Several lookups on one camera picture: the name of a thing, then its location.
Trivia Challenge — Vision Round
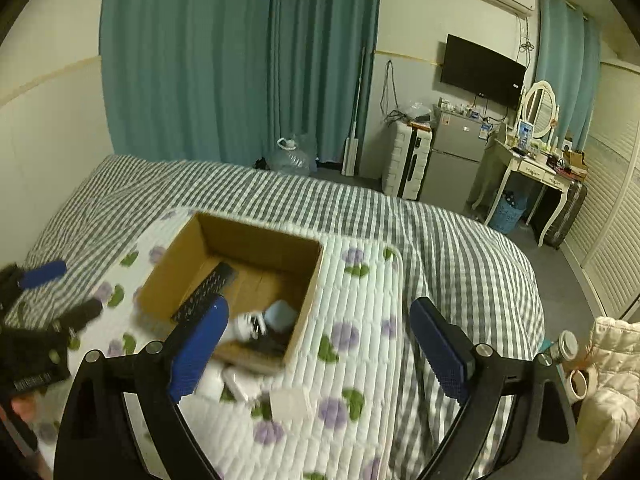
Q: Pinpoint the light blue round object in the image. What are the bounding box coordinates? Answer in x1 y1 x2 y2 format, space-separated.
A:
262 301 301 334

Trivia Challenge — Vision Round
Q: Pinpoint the white rounded object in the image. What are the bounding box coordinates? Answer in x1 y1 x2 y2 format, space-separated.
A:
199 364 227 399

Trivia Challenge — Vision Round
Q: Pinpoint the cream puffer jacket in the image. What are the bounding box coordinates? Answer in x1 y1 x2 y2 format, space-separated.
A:
575 316 640 480

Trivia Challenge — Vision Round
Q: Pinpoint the oval vanity mirror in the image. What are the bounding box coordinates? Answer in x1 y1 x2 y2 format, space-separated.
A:
517 80 561 142

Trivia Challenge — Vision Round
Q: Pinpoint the glass jar with lid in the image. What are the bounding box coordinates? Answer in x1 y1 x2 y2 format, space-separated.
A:
546 330 580 364

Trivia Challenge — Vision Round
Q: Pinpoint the floral quilted mat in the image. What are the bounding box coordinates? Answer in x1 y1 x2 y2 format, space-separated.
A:
30 207 406 480

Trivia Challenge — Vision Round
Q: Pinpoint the clear water jug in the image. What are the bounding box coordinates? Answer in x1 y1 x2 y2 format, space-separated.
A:
265 136 319 177

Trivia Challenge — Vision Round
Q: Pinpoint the brown cardboard box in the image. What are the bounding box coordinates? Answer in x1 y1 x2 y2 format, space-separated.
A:
136 211 325 376

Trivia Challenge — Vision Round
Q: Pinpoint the wide teal curtain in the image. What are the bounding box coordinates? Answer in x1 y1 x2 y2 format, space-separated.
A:
100 0 277 166
270 0 384 168

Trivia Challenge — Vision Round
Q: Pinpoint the black flat object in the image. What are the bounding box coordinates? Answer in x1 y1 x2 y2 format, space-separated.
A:
244 332 294 362

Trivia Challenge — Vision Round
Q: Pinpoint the black wall cable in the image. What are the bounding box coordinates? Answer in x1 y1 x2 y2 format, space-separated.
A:
380 60 397 117

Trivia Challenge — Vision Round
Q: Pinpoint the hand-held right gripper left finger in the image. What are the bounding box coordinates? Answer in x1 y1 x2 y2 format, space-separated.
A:
52 296 231 480

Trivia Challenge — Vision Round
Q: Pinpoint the black wall television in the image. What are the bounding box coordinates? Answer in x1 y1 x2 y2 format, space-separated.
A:
440 34 528 109

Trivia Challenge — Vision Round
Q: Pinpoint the clear plastic bag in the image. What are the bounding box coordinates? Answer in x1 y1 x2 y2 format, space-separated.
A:
400 101 434 124

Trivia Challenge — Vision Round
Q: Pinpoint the small white box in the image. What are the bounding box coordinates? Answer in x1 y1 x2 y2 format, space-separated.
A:
269 387 312 424

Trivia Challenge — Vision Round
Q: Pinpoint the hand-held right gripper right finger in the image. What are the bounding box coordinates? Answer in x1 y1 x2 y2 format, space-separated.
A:
409 296 583 480

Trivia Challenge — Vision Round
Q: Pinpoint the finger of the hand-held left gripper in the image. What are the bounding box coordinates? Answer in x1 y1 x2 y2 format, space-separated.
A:
0 259 68 311
49 298 104 335

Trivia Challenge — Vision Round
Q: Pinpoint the person's left hand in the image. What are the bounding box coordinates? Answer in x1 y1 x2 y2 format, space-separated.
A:
8 393 38 422

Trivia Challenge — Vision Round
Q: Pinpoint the dark suitcase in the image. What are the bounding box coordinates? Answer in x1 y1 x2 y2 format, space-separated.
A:
542 177 589 250

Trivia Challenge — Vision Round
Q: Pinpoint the blue plastic basket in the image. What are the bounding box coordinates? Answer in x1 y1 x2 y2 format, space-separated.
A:
487 189 527 235

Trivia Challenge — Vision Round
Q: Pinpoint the cream louvered wardrobe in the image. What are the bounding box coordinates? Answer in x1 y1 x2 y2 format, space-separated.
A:
560 60 640 322

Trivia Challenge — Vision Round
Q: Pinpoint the grey refrigerator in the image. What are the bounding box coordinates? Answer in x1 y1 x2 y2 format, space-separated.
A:
419 105 494 212

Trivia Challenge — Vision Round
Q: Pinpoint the narrow teal curtain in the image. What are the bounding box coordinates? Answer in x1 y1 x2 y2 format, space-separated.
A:
532 0 602 147

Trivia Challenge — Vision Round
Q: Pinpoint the cream mug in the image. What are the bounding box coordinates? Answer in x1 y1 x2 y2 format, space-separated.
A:
567 365 599 402

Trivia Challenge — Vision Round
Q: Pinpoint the cream vanity table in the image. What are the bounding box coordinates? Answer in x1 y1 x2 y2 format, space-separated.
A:
470 137 584 247

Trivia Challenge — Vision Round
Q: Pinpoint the white earbud case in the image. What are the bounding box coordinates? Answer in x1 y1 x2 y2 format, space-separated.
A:
223 367 264 404

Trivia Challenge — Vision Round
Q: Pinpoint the white flat mop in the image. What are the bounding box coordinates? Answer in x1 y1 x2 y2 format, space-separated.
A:
341 45 369 177

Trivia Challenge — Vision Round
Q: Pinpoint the white suitcase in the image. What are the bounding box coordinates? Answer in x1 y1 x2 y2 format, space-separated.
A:
382 120 434 201

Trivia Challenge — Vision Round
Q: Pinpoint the black remote control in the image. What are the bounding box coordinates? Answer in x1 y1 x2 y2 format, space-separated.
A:
171 261 239 325

